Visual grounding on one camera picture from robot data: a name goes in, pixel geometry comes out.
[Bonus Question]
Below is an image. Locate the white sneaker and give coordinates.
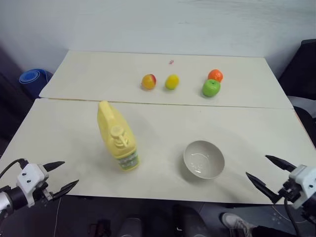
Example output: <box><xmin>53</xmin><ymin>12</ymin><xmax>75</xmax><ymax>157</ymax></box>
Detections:
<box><xmin>220</xmin><ymin>212</ymin><xmax>257</xmax><ymax>237</ymax></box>

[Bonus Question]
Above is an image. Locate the grey ceramic bowl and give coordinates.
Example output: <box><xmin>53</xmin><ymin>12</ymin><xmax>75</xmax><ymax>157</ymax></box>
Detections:
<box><xmin>183</xmin><ymin>140</ymin><xmax>226</xmax><ymax>181</ymax></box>

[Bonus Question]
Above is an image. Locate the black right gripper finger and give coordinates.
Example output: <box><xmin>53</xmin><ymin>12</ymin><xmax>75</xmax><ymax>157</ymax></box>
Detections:
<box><xmin>245</xmin><ymin>172</ymin><xmax>280</xmax><ymax>204</ymax></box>
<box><xmin>265</xmin><ymin>155</ymin><xmax>297</xmax><ymax>173</ymax></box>

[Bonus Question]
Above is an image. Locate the green apple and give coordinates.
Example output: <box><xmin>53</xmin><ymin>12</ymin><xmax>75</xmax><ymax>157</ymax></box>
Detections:
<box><xmin>202</xmin><ymin>79</ymin><xmax>221</xmax><ymax>98</ymax></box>

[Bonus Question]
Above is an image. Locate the orange fruit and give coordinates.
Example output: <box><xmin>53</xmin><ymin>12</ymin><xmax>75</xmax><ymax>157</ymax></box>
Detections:
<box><xmin>207</xmin><ymin>69</ymin><xmax>225</xmax><ymax>83</ymax></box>

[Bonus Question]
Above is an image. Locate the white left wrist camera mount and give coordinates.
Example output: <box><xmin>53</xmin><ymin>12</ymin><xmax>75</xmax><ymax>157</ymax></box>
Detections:
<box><xmin>16</xmin><ymin>162</ymin><xmax>49</xmax><ymax>208</ymax></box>

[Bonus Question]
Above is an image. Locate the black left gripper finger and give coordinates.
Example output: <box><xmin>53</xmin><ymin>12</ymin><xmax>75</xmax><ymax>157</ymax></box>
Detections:
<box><xmin>42</xmin><ymin>161</ymin><xmax>66</xmax><ymax>173</ymax></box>
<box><xmin>51</xmin><ymin>179</ymin><xmax>80</xmax><ymax>201</ymax></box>

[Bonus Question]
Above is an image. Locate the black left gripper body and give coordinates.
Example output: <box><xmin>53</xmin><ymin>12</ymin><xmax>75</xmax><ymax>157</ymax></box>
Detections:
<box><xmin>33</xmin><ymin>181</ymin><xmax>54</xmax><ymax>202</ymax></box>

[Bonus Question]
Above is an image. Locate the yellow detergent bottle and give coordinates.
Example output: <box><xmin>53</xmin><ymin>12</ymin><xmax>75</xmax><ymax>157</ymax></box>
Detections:
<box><xmin>97</xmin><ymin>100</ymin><xmax>141</xmax><ymax>173</ymax></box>

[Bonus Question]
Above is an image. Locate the thin white cord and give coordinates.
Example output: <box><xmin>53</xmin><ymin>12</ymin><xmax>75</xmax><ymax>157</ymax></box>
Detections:
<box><xmin>55</xmin><ymin>197</ymin><xmax>62</xmax><ymax>237</ymax></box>

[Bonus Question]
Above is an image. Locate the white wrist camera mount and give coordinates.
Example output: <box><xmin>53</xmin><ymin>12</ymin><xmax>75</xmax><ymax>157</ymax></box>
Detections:
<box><xmin>16</xmin><ymin>162</ymin><xmax>49</xmax><ymax>208</ymax></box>
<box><xmin>288</xmin><ymin>164</ymin><xmax>316</xmax><ymax>210</ymax></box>

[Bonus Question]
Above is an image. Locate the yellow and red peach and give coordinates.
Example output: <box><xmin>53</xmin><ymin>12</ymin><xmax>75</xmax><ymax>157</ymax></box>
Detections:
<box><xmin>141</xmin><ymin>73</ymin><xmax>158</xmax><ymax>90</ymax></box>

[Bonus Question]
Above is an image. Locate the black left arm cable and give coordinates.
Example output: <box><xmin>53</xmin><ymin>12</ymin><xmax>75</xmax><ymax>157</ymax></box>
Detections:
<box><xmin>0</xmin><ymin>158</ymin><xmax>27</xmax><ymax>181</ymax></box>

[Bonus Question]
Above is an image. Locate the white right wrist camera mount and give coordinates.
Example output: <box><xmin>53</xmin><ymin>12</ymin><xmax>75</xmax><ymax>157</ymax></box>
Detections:
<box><xmin>288</xmin><ymin>164</ymin><xmax>316</xmax><ymax>210</ymax></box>

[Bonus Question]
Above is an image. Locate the dark rounded shape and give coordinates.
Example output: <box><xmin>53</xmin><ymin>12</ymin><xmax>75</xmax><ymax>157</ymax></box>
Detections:
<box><xmin>172</xmin><ymin>203</ymin><xmax>207</xmax><ymax>237</ymax></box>
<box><xmin>118</xmin><ymin>216</ymin><xmax>143</xmax><ymax>237</ymax></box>

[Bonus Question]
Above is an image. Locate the blue rolled foam mat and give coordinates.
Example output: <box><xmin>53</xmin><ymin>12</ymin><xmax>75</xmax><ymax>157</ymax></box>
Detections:
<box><xmin>19</xmin><ymin>69</ymin><xmax>54</xmax><ymax>99</ymax></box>

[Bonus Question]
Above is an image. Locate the black chair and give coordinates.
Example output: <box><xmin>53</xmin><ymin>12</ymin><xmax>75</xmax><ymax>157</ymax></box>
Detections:
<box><xmin>276</xmin><ymin>39</ymin><xmax>316</xmax><ymax>99</ymax></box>

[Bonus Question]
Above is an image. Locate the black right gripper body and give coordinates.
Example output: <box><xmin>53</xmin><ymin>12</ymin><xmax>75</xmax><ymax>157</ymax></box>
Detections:
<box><xmin>276</xmin><ymin>179</ymin><xmax>301</xmax><ymax>204</ymax></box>

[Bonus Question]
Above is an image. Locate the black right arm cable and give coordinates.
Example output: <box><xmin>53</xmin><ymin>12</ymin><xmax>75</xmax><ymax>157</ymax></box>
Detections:
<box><xmin>283</xmin><ymin>196</ymin><xmax>301</xmax><ymax>237</ymax></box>

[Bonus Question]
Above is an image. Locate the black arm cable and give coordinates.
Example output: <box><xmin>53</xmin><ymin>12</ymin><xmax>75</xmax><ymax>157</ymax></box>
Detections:
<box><xmin>283</xmin><ymin>196</ymin><xmax>301</xmax><ymax>237</ymax></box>
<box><xmin>0</xmin><ymin>158</ymin><xmax>27</xmax><ymax>181</ymax></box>

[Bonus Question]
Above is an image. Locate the yellow lemon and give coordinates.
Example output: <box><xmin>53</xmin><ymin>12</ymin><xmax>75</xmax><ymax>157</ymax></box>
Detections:
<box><xmin>164</xmin><ymin>74</ymin><xmax>180</xmax><ymax>91</ymax></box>

